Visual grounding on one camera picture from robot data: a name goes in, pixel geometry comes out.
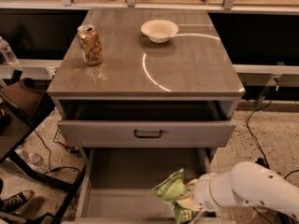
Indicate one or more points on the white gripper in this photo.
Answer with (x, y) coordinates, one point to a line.
(202, 190)

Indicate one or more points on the green jalapeno chip bag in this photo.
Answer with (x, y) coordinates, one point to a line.
(172, 189)

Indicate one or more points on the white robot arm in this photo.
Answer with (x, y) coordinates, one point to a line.
(247, 184)

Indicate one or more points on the grey open lower drawer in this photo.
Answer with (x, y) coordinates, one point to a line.
(117, 186)

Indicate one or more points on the grey drawer cabinet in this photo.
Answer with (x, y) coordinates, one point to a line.
(188, 78)

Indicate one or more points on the grey upper drawer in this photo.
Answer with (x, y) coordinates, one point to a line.
(90, 133)

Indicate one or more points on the clear water bottle on floor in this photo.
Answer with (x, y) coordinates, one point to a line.
(38, 163)

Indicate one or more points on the white bowl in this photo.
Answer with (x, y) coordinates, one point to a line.
(159, 31)

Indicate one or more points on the black and white sneaker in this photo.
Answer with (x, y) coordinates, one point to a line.
(17, 202)

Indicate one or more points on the gold soda can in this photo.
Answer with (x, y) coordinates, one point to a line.
(90, 44)

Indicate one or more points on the brown padded chair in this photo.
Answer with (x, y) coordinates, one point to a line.
(28, 102)

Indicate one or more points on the clear water bottle on shelf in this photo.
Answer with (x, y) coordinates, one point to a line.
(7, 52)

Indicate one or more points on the black drawer handle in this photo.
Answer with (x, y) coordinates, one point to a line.
(148, 134)

